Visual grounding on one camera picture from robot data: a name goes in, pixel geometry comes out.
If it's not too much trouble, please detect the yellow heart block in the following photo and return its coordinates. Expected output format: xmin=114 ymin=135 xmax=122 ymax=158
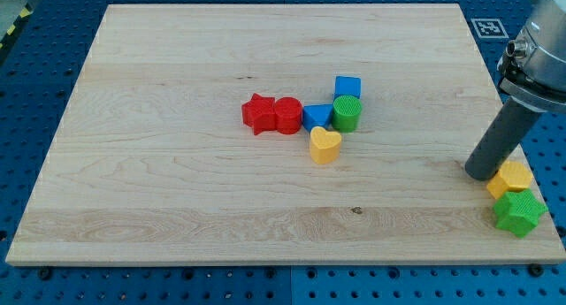
xmin=310 ymin=126 xmax=342 ymax=164

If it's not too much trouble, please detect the wooden board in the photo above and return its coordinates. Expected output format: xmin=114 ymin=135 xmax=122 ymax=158
xmin=6 ymin=4 xmax=565 ymax=266

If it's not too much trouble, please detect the blue triangle block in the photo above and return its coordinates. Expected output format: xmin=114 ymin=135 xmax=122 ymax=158
xmin=302 ymin=104 xmax=333 ymax=132

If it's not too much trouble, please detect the yellow black hazard tape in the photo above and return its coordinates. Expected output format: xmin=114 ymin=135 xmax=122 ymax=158
xmin=1 ymin=4 xmax=33 ymax=53

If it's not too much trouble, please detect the white fiducial marker tag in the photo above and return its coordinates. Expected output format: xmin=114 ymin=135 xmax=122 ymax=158
xmin=471 ymin=18 xmax=509 ymax=39

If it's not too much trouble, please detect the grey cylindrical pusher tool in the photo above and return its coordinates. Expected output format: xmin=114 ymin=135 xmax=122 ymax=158
xmin=464 ymin=97 xmax=542 ymax=180

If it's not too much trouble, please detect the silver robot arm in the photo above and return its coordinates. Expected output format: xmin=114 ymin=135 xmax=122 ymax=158
xmin=497 ymin=0 xmax=565 ymax=113

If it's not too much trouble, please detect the blue cube block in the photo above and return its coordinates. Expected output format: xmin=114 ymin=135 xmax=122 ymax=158
xmin=333 ymin=76 xmax=362 ymax=99

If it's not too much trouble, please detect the green star block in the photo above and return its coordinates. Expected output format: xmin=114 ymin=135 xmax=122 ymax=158
xmin=493 ymin=188 xmax=548 ymax=238

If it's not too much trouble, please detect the red star block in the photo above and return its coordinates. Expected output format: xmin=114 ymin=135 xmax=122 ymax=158
xmin=241 ymin=93 xmax=276 ymax=135

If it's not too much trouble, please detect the red cylinder block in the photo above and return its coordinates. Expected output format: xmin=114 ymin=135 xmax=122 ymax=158
xmin=274 ymin=96 xmax=302 ymax=134

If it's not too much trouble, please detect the green cylinder block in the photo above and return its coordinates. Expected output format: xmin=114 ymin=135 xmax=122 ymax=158
xmin=332 ymin=95 xmax=363 ymax=133

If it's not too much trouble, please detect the yellow hexagon block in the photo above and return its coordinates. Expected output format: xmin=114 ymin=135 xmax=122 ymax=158
xmin=486 ymin=161 xmax=533 ymax=200

